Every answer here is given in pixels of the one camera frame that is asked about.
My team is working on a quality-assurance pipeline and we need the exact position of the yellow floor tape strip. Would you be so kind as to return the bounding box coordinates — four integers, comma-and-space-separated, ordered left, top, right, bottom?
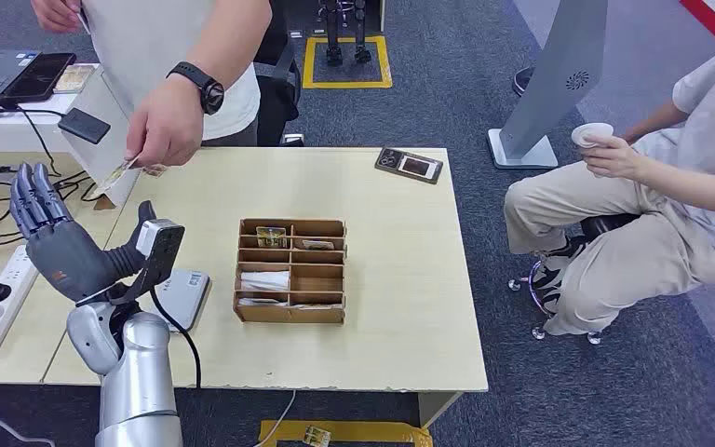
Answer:
258, 419, 434, 447

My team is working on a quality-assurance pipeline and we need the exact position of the black stool chrome base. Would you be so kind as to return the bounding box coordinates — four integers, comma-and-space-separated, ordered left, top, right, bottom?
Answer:
507, 212, 642, 345

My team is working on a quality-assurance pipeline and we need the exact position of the yellow card stack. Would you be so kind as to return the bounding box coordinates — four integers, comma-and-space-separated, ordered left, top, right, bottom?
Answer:
53, 63, 97, 95

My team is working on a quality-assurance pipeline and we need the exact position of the black shoe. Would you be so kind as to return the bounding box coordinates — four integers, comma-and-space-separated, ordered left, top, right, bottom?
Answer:
511, 65, 536, 98

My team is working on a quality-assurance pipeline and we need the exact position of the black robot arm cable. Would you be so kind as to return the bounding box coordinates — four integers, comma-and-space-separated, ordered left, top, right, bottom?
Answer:
147, 286, 203, 391

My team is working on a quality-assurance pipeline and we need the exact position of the grey kiosk stand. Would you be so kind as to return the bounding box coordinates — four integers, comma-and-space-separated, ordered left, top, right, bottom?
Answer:
487, 0, 610, 170

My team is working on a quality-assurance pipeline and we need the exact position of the black wristwatch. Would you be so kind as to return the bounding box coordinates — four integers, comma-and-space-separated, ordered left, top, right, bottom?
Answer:
166, 60, 226, 116

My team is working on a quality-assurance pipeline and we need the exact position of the yellow floor tape square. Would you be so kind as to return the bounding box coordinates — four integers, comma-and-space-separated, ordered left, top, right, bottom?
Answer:
302, 34, 394, 90

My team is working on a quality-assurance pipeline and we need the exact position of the thin white cable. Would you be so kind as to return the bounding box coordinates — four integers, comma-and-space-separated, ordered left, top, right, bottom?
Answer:
252, 389, 297, 447

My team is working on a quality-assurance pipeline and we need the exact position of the person's left hand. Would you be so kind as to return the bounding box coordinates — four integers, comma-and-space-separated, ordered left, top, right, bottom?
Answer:
581, 134, 642, 182
125, 76, 206, 169

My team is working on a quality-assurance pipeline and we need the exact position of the black smartphone with case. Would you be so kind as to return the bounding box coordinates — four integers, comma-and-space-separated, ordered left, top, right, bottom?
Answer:
374, 146, 444, 185

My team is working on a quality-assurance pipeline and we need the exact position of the black office chair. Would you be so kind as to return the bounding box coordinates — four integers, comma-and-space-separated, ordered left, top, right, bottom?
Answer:
252, 0, 304, 148

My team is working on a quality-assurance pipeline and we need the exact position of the white paper cup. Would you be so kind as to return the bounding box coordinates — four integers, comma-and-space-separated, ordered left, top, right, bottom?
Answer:
571, 122, 614, 151

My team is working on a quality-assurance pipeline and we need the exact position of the white black humanoid robot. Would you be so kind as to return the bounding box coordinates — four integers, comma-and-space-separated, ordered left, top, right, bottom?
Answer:
317, 0, 374, 68

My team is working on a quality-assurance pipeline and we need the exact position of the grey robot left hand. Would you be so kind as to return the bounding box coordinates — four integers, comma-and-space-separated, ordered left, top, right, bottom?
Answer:
9, 162, 157, 305

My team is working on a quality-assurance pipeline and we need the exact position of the person's right hand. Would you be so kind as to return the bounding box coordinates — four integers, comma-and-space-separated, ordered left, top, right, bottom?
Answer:
30, 0, 84, 34

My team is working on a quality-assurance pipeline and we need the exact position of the beige table leg panel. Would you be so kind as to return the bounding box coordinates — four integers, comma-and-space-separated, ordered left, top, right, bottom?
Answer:
417, 390, 465, 429

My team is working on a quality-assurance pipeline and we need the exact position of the person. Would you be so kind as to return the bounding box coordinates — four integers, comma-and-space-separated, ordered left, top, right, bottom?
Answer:
30, 0, 274, 169
504, 34, 715, 337

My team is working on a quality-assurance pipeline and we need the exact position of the small black box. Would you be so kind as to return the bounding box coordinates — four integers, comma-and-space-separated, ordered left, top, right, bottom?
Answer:
57, 107, 112, 145

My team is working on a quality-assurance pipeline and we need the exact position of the wooden card organizer box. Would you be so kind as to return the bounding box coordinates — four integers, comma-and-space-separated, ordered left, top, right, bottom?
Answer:
233, 217, 347, 326

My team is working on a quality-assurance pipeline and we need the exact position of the black charging cable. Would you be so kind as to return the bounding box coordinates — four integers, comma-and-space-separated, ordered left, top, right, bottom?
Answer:
0, 102, 66, 177

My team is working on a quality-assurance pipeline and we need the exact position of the white card stack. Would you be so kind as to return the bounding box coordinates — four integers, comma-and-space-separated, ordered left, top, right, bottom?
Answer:
240, 271, 291, 293

